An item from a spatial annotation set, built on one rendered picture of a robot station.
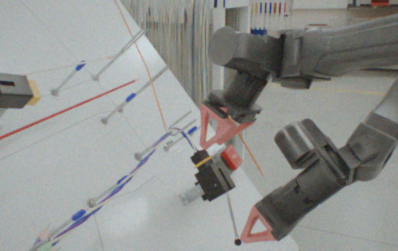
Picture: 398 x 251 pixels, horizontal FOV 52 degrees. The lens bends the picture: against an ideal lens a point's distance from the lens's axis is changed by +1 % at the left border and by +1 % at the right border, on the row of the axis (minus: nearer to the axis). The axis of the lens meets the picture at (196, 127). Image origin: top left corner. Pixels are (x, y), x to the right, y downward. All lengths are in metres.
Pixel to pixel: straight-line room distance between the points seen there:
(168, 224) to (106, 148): 0.17
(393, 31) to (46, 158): 0.46
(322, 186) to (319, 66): 0.18
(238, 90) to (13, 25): 0.38
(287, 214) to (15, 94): 0.43
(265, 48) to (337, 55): 0.12
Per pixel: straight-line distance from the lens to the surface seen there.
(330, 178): 0.63
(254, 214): 0.68
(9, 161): 0.58
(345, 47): 0.52
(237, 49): 0.58
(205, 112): 0.67
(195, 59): 1.31
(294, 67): 0.59
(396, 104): 0.70
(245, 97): 0.66
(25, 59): 0.70
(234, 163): 0.89
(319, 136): 0.67
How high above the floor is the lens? 1.45
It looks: 18 degrees down
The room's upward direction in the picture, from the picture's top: straight up
